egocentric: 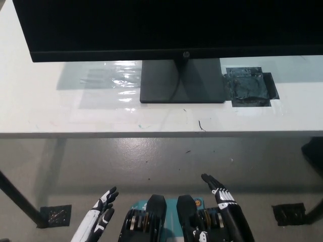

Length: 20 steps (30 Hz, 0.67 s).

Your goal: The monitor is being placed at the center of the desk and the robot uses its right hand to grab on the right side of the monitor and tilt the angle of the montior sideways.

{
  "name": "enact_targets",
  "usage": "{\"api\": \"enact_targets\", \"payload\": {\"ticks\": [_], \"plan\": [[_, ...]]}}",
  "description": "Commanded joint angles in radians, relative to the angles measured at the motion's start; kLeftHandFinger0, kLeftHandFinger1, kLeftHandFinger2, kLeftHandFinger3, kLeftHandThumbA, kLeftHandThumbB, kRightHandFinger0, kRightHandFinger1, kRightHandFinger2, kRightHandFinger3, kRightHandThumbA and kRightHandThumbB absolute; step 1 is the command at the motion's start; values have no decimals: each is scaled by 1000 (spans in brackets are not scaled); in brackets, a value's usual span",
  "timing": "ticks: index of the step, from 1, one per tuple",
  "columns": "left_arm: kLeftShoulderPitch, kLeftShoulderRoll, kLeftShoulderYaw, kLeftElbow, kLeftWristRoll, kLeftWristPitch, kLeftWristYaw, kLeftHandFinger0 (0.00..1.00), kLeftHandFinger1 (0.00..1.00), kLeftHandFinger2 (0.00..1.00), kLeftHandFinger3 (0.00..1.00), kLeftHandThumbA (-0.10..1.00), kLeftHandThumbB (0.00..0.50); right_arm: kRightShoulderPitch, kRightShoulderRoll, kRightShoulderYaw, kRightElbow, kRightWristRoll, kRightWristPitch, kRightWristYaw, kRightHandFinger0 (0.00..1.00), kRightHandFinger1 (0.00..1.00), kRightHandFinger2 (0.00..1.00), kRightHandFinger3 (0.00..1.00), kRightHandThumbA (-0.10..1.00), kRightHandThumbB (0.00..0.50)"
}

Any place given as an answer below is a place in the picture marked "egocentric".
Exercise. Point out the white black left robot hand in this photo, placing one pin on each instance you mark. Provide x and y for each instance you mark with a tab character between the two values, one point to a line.
93	221

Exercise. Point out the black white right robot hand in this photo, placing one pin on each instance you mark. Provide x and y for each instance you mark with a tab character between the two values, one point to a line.
229	209

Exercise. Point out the black HP computer monitor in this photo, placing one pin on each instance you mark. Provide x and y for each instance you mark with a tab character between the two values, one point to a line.
151	25

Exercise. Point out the black metal table leg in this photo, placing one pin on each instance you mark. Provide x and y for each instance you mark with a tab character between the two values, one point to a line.
22	201
315	213

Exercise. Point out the black tape patch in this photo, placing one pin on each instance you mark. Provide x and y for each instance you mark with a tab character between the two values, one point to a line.
249	88

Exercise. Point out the clear plastic film sheet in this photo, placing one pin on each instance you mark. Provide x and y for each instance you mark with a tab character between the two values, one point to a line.
108	83

